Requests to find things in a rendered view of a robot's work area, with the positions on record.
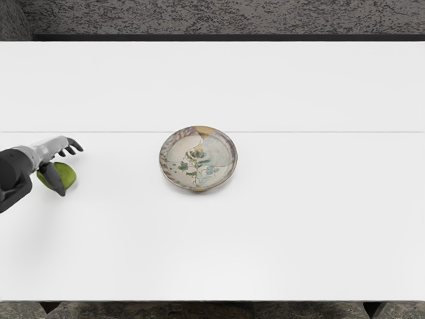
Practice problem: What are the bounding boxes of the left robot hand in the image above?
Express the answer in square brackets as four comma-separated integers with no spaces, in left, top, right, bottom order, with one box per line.
[29,135,84,197]

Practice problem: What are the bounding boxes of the patterned ceramic plate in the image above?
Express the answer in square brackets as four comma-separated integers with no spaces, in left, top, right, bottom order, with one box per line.
[158,125,238,195]

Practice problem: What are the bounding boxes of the green fruit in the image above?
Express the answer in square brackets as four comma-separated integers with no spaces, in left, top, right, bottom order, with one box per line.
[35,161,79,193]

